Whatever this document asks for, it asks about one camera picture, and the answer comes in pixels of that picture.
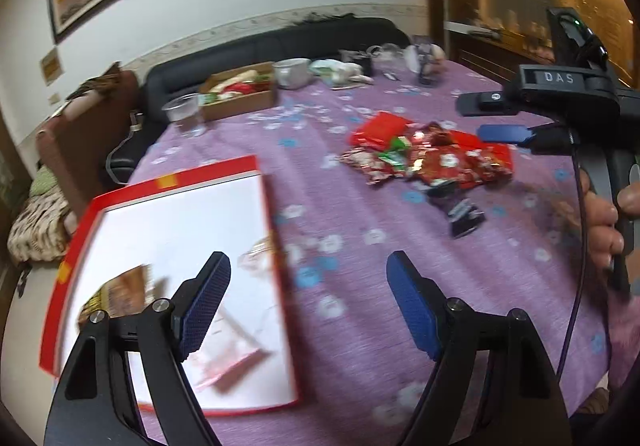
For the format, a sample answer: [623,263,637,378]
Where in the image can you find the green candy packet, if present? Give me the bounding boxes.
[378,136,411,174]

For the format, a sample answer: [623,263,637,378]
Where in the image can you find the red snack packet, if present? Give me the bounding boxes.
[349,111,410,151]

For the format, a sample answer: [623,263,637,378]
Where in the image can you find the person's right hand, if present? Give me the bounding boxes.
[579,169,625,271]

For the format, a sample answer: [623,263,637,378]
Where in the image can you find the white round container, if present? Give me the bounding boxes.
[404,44,447,75]

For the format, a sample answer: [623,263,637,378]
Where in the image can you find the black phone stand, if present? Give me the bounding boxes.
[412,36,446,85]

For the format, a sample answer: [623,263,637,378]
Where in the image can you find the red gift box tray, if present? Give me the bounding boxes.
[38,154,302,419]

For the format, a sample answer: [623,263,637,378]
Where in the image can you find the dark purple candy packet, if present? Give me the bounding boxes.
[426,180,486,239]

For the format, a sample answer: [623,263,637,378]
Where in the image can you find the clear glass bowl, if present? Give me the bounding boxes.
[367,42,405,72]

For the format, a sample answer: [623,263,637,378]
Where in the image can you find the pile of red candy packets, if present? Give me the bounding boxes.
[340,122,513,190]

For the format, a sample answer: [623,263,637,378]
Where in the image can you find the purple floral tablecloth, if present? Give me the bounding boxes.
[132,62,631,445]

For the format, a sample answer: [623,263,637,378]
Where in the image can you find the white cloth gloves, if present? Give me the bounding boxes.
[309,59,374,89]

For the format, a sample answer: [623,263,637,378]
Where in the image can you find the patterned brown blanket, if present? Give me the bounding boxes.
[8,165,72,265]

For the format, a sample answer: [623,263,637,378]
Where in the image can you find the black leather sofa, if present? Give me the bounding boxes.
[101,13,409,190]

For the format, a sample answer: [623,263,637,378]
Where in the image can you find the clear plastic water cup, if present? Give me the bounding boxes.
[162,94,206,137]

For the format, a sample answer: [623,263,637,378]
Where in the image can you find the white ceramic mug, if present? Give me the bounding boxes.
[272,58,312,90]

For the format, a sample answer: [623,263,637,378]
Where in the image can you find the brown armchair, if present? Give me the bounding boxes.
[36,62,140,218]

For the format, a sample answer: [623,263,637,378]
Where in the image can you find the brown cardboard snack box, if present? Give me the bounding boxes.
[198,61,278,122]

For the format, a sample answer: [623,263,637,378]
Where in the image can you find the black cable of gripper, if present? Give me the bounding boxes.
[554,145,591,407]

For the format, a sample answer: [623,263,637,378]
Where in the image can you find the gold wall plaque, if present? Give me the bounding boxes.
[40,47,64,86]

